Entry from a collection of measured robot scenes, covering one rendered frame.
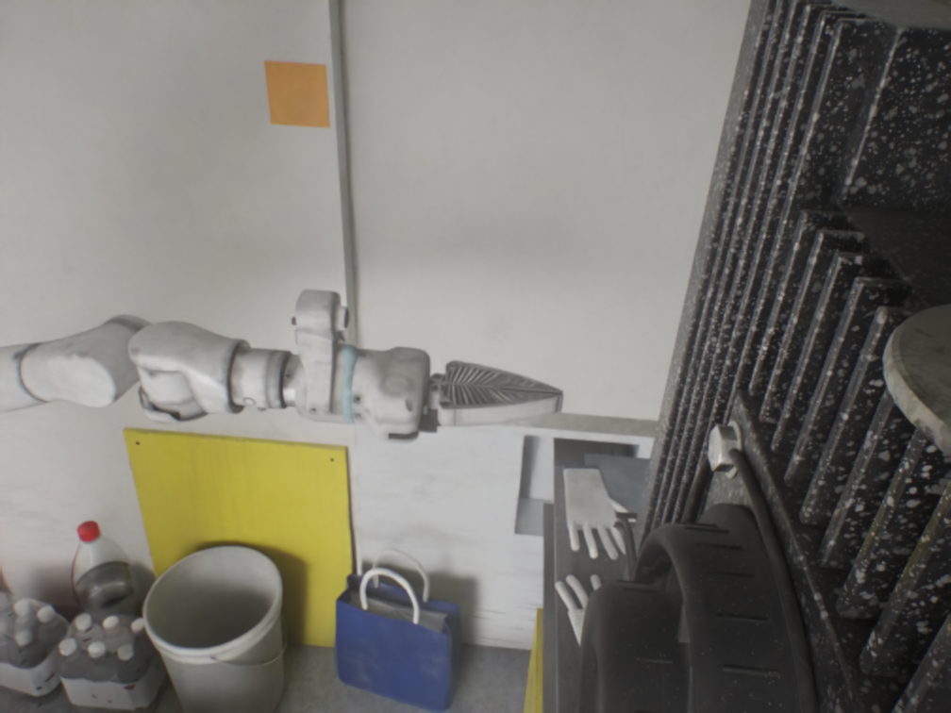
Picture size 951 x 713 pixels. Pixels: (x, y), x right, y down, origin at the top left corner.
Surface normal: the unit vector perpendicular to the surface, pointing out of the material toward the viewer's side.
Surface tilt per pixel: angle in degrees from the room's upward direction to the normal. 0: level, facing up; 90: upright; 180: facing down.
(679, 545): 38
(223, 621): 87
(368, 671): 90
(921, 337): 0
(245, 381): 65
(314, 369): 60
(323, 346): 80
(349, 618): 88
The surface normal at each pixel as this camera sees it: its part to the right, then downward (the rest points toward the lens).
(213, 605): 0.44, 0.45
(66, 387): -0.38, 0.53
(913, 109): -0.08, 0.53
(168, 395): 0.18, 0.53
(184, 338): 0.18, -0.81
